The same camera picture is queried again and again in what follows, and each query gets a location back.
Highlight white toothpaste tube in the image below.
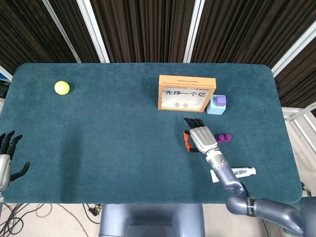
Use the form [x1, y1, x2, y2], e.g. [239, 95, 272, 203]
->
[209, 166, 257, 184]

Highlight black box device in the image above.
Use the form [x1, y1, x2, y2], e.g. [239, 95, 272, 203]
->
[0, 81, 10, 98]

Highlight wooden coin box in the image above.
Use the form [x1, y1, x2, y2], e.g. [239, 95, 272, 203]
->
[158, 75, 217, 114]

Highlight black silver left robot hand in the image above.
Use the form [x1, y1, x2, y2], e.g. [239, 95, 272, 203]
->
[0, 130, 31, 191]

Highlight black floor cables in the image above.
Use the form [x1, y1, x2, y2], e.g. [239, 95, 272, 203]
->
[0, 202, 101, 237]

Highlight thin white frame post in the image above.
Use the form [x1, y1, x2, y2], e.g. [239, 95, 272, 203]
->
[41, 0, 82, 64]

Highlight yellow-green tennis ball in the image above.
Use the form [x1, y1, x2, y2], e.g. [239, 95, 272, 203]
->
[54, 80, 71, 95]

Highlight black power plug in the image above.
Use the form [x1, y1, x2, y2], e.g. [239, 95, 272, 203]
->
[88, 204, 103, 217]

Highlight dark pleated curtain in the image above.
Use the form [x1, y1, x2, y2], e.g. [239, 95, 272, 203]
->
[0, 0, 316, 109]

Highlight blue white panel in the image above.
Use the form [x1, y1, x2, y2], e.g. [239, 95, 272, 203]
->
[0, 64, 13, 83]

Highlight light blue foam block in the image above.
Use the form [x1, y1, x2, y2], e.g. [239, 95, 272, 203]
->
[206, 94, 227, 116]

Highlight wide white frame post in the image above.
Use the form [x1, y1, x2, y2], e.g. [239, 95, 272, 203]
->
[182, 0, 206, 64]
[76, 0, 111, 64]
[271, 19, 316, 78]

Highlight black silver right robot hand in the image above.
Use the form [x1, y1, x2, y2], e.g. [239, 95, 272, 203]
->
[183, 118, 220, 155]

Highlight blue-grey robot torso base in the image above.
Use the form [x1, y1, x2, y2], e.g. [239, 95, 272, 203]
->
[98, 203, 206, 237]

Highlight purple two-stud toy brick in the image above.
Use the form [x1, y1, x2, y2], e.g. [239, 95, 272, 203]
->
[215, 133, 233, 144]

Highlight white metal rack frame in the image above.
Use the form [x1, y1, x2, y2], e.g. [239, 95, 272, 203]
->
[281, 102, 316, 158]

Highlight teal table cloth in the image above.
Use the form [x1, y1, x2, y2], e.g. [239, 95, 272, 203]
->
[0, 62, 304, 205]

